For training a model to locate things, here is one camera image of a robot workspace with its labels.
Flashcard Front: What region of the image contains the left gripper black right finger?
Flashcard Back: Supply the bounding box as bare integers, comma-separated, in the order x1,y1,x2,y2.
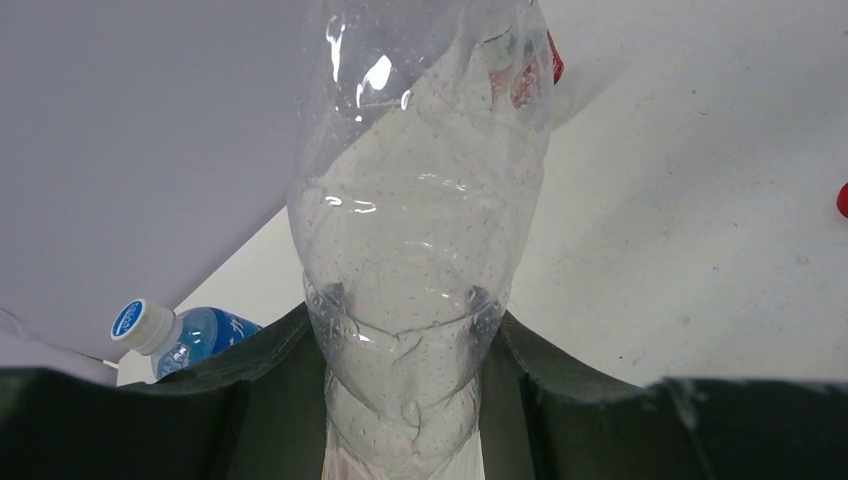
480,315,847,479

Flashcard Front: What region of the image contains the blue white bottle cap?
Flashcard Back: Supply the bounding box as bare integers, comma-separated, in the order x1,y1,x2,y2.
110,299,176,355

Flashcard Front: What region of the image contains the clear plastic bottle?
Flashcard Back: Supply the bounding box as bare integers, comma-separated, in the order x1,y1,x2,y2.
287,1,554,479

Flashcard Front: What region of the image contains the red bottle cap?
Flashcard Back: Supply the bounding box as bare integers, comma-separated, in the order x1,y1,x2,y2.
835,183,848,218

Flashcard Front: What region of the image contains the blue label water bottle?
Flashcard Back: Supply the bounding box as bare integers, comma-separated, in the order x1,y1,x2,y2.
142,307,262,380

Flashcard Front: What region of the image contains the red label water bottle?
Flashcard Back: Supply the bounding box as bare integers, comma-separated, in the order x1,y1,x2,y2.
482,28,565,109

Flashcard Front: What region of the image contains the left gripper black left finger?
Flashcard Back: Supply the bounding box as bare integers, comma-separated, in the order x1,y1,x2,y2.
1,305,326,479

